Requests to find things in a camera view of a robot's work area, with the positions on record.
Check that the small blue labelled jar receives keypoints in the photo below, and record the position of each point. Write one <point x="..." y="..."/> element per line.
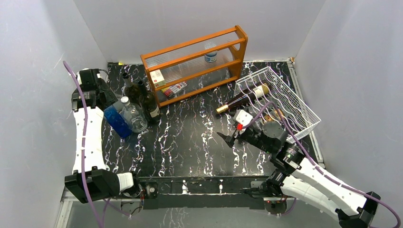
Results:
<point x="210" y="57"/>

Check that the clear round glass bottle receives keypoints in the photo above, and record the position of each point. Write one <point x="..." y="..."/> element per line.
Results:
<point x="133" y="115"/>

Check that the orange wooden shelf rack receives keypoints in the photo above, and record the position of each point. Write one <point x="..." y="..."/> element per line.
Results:
<point x="185" y="62"/>

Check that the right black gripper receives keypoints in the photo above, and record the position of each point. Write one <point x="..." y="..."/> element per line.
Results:
<point x="237" y="135"/>

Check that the white wire wine rack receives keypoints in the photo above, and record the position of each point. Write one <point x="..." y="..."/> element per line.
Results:
<point x="300" y="118"/>

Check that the dark green wine bottle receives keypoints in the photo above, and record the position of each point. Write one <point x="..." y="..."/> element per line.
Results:
<point x="148" y="102"/>

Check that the black metal base rail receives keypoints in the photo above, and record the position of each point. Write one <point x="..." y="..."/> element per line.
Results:
<point x="192" y="192"/>

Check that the marker pen pack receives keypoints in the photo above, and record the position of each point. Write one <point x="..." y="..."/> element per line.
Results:
<point x="173" y="91"/>

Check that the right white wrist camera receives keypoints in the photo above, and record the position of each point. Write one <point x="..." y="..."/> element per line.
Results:
<point x="242" y="118"/>

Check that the white red small box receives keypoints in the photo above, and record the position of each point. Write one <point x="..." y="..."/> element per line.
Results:
<point x="157" y="78"/>

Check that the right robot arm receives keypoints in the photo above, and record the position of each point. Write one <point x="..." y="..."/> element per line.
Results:
<point x="296" y="176"/>

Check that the blue square glass bottle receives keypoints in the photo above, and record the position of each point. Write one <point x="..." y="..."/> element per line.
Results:
<point x="116" y="121"/>

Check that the gold capped dark bottle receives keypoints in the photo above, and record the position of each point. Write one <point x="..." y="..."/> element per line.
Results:
<point x="245" y="96"/>

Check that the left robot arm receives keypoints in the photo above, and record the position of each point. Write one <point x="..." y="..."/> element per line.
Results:
<point x="95" y="103"/>

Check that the brown wine bottle silver cap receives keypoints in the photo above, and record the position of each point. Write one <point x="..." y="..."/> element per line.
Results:
<point x="130" y="89"/>

